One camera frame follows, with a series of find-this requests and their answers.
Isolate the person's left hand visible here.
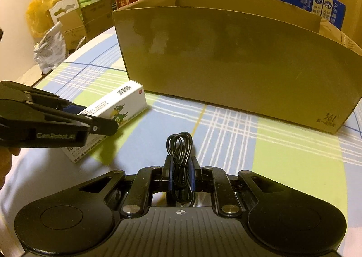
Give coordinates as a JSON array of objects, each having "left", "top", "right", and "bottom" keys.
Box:
[{"left": 0, "top": 148, "right": 21, "bottom": 187}]

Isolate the brown carton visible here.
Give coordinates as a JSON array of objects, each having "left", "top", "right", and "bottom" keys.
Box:
[
  {"left": 58, "top": 10, "right": 86, "bottom": 50},
  {"left": 80, "top": 0, "right": 114, "bottom": 40}
]

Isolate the black cable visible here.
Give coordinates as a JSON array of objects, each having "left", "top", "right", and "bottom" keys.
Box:
[{"left": 165, "top": 132, "right": 195, "bottom": 208}]

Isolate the crumpled white bag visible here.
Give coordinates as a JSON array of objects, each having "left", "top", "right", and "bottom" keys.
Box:
[{"left": 33, "top": 22, "right": 69, "bottom": 74}]

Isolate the brown cardboard box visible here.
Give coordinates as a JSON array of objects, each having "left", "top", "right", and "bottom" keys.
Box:
[{"left": 112, "top": 0, "right": 362, "bottom": 135}]

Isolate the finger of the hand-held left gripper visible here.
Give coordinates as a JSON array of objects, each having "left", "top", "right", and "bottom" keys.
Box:
[
  {"left": 31, "top": 104, "right": 119, "bottom": 137},
  {"left": 0, "top": 81, "right": 77, "bottom": 114}
]

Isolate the yellow plastic bag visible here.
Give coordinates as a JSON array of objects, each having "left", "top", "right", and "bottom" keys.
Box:
[{"left": 26, "top": 0, "right": 62, "bottom": 38}]

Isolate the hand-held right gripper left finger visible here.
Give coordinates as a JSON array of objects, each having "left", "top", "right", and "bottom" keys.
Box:
[{"left": 79, "top": 155, "right": 174, "bottom": 219}]

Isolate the desktop with checked cloth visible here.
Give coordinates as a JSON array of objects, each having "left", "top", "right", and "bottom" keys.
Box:
[{"left": 0, "top": 26, "right": 362, "bottom": 218}]

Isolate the white ointment box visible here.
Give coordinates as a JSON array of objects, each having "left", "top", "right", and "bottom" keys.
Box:
[{"left": 60, "top": 80, "right": 149, "bottom": 165}]

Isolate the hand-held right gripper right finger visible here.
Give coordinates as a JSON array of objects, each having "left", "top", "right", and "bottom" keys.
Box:
[{"left": 190, "top": 155, "right": 279, "bottom": 218}]

